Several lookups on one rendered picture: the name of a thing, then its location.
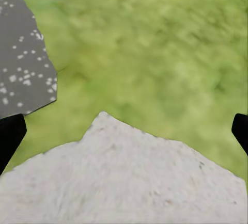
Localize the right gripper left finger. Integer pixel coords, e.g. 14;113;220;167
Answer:
0;114;27;175

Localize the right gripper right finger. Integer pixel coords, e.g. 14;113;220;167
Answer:
231;113;248;155

